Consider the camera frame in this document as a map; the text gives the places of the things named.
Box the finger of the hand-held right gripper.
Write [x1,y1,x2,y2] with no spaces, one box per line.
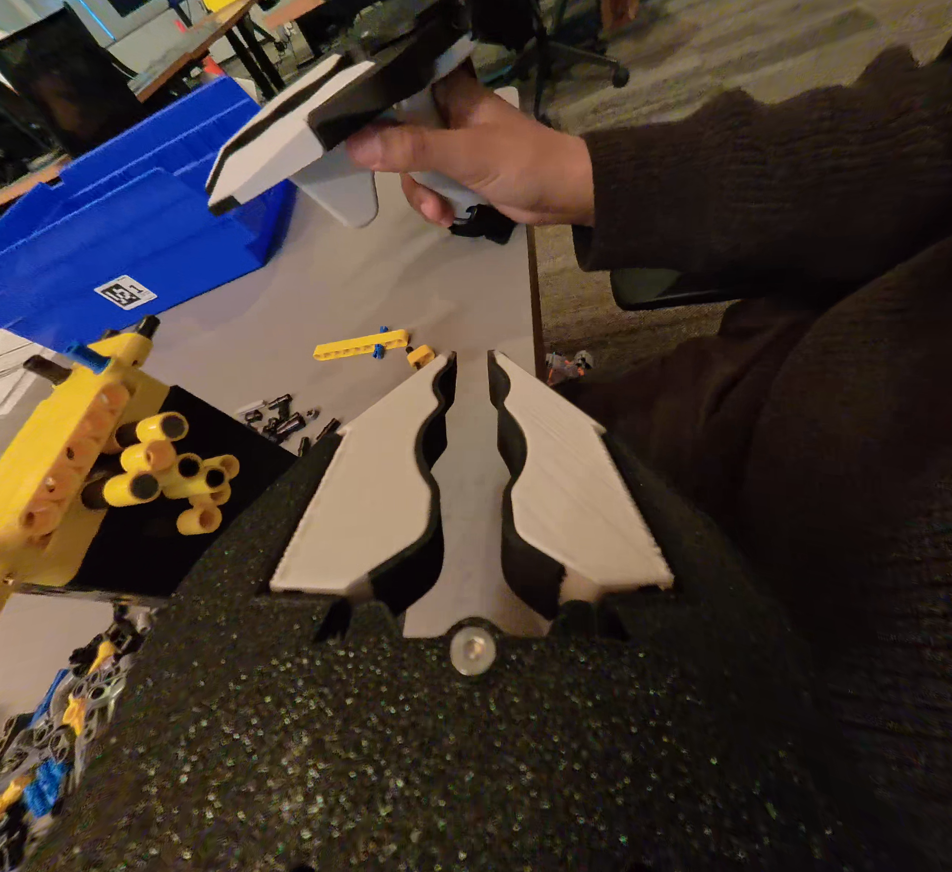
[222,53,345,158]
[204,58,378,219]

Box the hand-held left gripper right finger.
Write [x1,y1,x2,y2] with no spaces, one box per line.
[485,350,675,620]

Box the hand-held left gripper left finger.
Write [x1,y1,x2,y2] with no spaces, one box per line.
[268,352,458,616]

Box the long yellow beam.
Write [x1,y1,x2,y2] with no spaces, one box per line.
[312,328,412,362]

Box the black rectangular block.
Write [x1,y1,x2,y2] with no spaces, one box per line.
[67,385,300,599]

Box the yellow toy brick assembly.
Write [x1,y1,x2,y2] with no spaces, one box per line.
[0,315,242,609]

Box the person's right forearm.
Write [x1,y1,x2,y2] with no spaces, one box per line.
[573,43,952,308]

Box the person's right hand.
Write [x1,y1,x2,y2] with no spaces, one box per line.
[347,67,597,229]

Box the brown wooden desk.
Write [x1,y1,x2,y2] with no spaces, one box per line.
[134,0,399,103]

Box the blue plastic bin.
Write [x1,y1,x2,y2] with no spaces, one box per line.
[0,75,300,354]

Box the black office chair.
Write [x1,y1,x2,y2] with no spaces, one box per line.
[457,0,632,120]

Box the black chair armrest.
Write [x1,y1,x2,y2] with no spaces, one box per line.
[610,266,748,313]

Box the person's dark sweater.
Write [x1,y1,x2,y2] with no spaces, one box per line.
[550,236,952,872]

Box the pile of mixed toy bricks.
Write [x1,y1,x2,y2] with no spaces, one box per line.
[0,604,157,872]

